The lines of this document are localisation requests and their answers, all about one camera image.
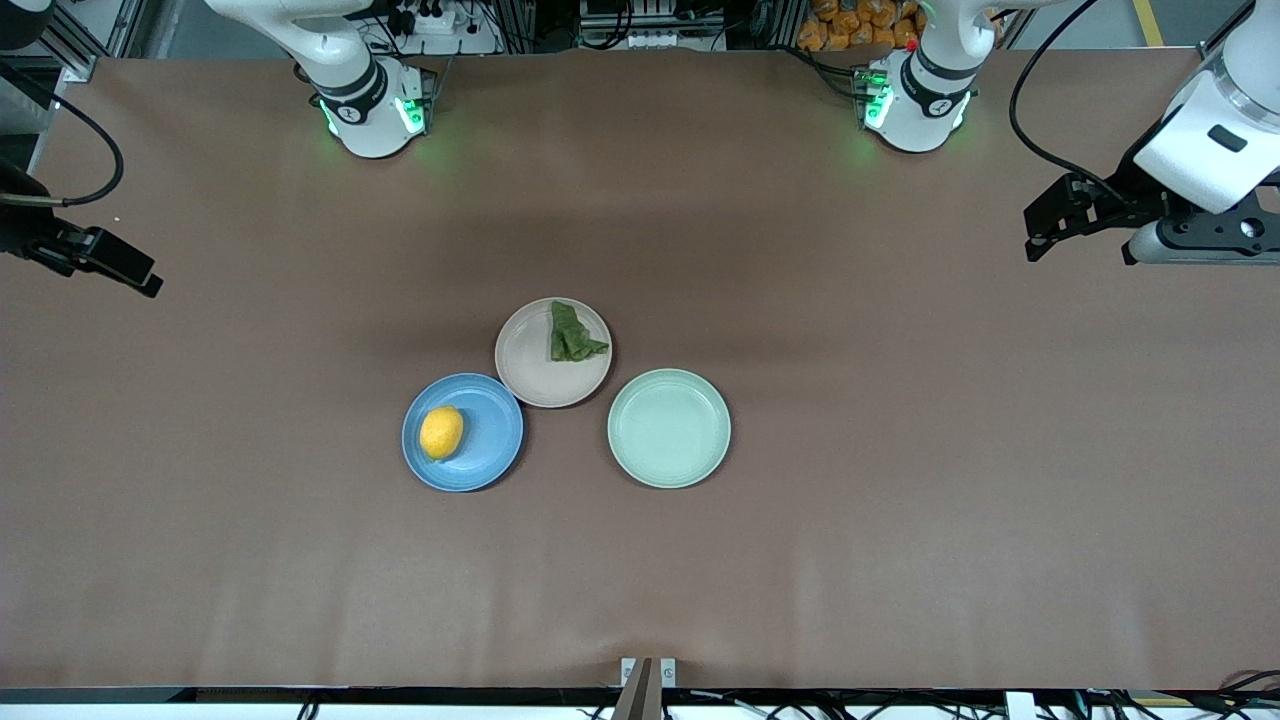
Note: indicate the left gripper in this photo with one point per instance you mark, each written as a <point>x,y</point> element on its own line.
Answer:
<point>1128,193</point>

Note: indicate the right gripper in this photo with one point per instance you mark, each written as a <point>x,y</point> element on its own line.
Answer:
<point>22,231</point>

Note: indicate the yellow lemon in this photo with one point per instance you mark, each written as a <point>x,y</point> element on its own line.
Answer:
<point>441,433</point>

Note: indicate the green lettuce leaf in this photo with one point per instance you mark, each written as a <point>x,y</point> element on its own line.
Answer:
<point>570,335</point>

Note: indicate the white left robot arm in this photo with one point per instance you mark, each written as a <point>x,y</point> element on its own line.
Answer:
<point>915,100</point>

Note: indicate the orange snack packets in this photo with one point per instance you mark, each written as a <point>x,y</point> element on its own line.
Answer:
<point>850,25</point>

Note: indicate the white power strip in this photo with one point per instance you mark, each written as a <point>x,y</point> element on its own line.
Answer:
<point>430,20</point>

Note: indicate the blue plate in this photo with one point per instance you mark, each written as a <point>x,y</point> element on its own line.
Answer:
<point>485,440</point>

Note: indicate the beige plate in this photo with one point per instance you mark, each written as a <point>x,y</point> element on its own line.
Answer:
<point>530,360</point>

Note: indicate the light green plate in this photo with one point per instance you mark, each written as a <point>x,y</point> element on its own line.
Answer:
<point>668,428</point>

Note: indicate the grey control box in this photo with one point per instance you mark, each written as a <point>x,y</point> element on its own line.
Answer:
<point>650,25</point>

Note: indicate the aluminium frame profile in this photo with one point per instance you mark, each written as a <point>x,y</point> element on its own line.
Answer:
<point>85,40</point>

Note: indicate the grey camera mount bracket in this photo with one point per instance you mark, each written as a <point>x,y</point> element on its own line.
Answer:
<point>645,675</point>

